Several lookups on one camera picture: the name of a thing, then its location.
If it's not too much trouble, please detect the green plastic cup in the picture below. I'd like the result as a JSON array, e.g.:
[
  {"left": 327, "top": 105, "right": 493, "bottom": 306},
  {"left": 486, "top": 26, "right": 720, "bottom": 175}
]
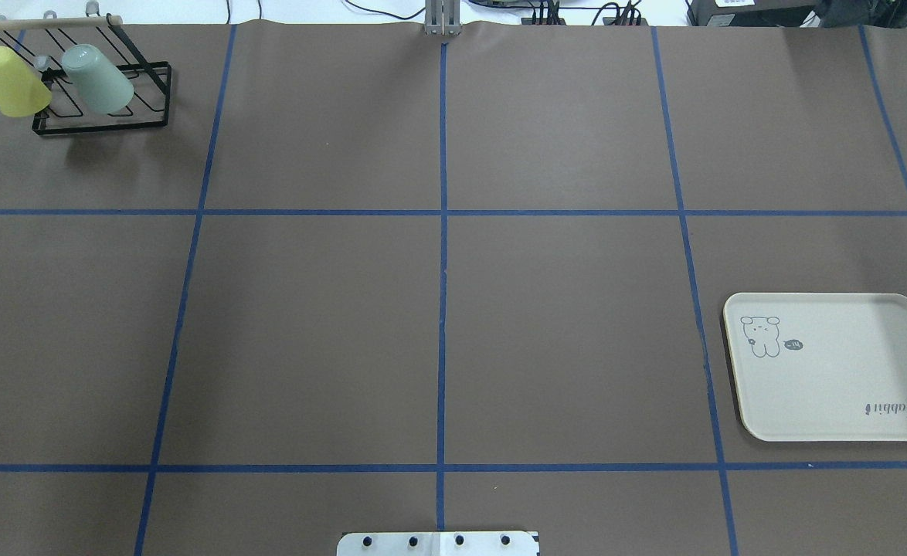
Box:
[{"left": 60, "top": 43, "right": 134, "bottom": 115}]

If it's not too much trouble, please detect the cream rabbit print tray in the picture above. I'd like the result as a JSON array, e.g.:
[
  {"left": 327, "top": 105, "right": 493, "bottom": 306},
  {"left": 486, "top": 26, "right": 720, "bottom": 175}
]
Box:
[{"left": 722, "top": 293, "right": 907, "bottom": 442}]

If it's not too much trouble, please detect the yellow plastic cup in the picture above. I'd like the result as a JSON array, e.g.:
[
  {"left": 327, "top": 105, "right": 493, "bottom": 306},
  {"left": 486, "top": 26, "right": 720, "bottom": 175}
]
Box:
[{"left": 0, "top": 46, "right": 52, "bottom": 117}]

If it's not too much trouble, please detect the black device on desk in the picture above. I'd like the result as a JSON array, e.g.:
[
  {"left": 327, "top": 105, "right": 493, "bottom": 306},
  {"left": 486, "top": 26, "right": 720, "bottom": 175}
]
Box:
[{"left": 686, "top": 1, "right": 818, "bottom": 28}]

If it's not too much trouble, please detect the grey aluminium post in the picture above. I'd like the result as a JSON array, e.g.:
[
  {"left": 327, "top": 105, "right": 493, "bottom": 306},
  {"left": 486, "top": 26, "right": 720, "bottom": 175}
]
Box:
[{"left": 424, "top": 0, "right": 463, "bottom": 36}]

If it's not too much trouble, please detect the white metal base plate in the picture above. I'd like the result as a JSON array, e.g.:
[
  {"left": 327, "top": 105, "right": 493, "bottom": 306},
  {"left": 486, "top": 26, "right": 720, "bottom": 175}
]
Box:
[{"left": 336, "top": 531, "right": 541, "bottom": 555}]

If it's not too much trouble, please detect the black wire cup rack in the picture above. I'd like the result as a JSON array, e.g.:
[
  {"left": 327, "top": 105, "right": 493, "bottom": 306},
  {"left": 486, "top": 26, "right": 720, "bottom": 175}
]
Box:
[{"left": 0, "top": 1, "right": 172, "bottom": 137}]

